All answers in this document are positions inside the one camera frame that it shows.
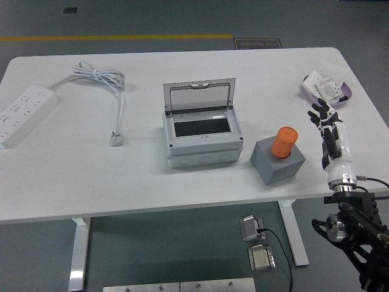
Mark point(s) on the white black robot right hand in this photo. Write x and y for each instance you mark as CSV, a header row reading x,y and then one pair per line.
x,y
342,143

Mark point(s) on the orange cylindrical battery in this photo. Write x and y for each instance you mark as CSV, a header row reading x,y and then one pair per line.
x,y
284,141

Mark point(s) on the grey plastic junction box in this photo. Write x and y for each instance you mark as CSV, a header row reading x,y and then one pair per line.
x,y
200,149

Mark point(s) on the transparent hinged box lid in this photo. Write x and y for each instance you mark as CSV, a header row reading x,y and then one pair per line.
x,y
199,94

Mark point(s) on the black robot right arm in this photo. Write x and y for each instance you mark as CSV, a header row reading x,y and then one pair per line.
x,y
358,219

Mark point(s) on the grey block battery holder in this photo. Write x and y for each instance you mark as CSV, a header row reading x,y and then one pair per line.
x,y
273,170

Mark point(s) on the metal floor socket box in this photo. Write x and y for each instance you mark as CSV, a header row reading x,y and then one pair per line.
x,y
260,258
250,228

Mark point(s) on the small black part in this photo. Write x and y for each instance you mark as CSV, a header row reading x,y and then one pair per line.
x,y
343,98

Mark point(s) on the purple plastic tray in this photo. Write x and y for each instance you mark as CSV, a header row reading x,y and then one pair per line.
x,y
346,89

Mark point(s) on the black table control panel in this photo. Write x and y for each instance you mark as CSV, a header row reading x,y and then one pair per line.
x,y
328,199

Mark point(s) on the white cardboard packet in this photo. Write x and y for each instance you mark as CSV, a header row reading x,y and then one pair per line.
x,y
310,83

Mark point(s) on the clear plastic bag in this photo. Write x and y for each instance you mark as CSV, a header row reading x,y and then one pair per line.
x,y
332,70

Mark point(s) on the white table leg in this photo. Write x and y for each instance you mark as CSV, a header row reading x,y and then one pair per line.
x,y
294,234
78,255

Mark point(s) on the brown floor sign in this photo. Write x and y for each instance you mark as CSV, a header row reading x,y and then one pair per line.
x,y
258,43

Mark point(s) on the metal floor plate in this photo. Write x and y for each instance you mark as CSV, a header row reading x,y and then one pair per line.
x,y
217,286
139,288

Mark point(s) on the yellow floor tape line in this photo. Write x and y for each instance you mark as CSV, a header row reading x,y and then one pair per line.
x,y
121,37

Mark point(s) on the dark floor hatch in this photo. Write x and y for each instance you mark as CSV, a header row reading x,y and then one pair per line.
x,y
69,10

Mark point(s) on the white power strip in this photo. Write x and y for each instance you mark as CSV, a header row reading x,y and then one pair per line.
x,y
24,112

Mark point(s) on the white printed switch panel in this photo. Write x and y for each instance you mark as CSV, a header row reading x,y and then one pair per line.
x,y
329,89

